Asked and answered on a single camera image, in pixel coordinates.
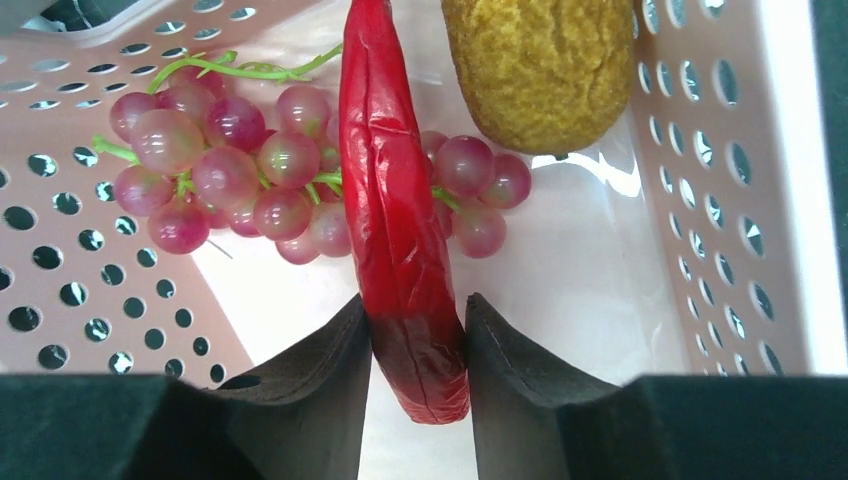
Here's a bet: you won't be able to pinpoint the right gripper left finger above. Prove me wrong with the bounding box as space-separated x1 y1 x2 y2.
1 298 371 479

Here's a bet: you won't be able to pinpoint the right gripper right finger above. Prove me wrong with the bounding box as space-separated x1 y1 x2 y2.
466 294 847 479

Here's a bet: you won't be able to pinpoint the red toy chili pepper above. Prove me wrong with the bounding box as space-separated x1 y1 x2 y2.
338 0 470 425

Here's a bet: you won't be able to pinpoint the pink plastic basket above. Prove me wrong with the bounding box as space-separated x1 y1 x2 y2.
0 0 848 480

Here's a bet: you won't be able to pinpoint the red toy grapes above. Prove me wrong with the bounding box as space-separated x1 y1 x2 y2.
91 50 533 265

